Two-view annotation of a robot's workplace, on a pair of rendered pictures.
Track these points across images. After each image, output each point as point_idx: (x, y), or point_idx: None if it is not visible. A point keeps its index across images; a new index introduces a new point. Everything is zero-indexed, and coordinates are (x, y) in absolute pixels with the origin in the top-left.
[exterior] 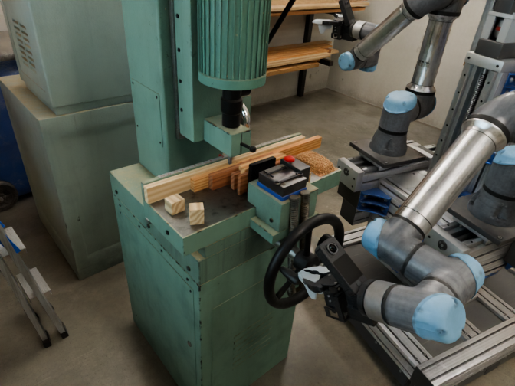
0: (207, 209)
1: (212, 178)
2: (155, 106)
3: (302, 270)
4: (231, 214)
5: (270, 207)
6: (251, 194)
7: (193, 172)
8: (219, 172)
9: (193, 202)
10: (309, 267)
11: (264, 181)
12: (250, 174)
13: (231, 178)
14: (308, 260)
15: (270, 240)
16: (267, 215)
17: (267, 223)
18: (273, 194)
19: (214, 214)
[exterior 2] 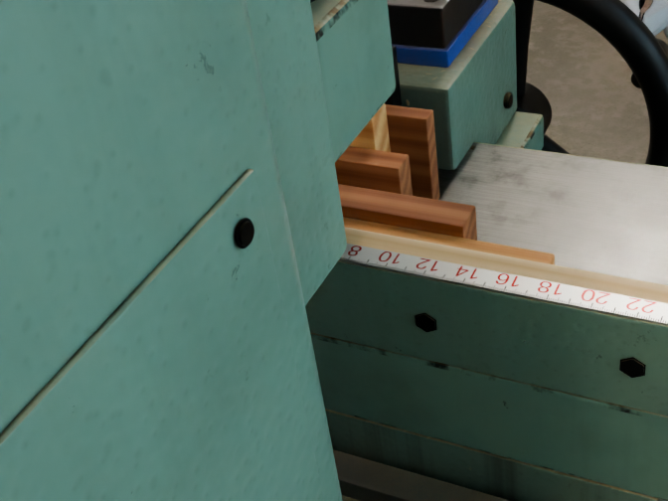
0: (624, 222)
1: (475, 213)
2: (242, 346)
3: (648, 14)
4: (585, 162)
5: (499, 65)
6: (462, 115)
7: (514, 260)
8: (420, 204)
9: (627, 275)
10: (629, 5)
11: (457, 19)
12: (399, 87)
13: (404, 186)
14: (534, 86)
15: (542, 136)
16: (498, 104)
17: (500, 131)
18: (482, 19)
19: (632, 191)
